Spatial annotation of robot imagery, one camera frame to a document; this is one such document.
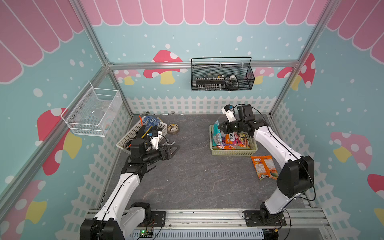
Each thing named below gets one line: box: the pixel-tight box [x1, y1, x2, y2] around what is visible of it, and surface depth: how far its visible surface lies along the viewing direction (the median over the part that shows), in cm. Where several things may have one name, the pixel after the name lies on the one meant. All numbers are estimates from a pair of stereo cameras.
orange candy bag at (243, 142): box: [238, 135, 250, 148], surface depth 98 cm
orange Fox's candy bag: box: [217, 143, 241, 150], surface depth 99 cm
